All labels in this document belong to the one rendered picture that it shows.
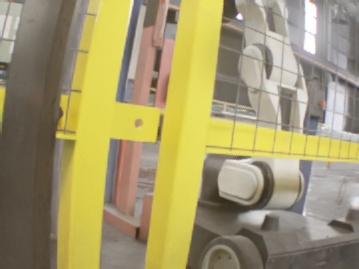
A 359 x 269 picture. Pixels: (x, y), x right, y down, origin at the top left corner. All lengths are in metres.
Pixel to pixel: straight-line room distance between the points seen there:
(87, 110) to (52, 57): 0.20
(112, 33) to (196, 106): 0.17
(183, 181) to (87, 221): 0.16
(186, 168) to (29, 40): 0.36
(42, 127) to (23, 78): 0.04
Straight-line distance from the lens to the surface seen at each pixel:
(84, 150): 0.54
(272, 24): 1.40
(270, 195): 1.16
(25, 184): 0.35
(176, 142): 0.62
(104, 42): 0.55
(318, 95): 1.97
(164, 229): 0.64
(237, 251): 0.88
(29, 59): 0.34
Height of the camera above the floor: 0.43
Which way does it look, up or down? 1 degrees down
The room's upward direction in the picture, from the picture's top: 8 degrees clockwise
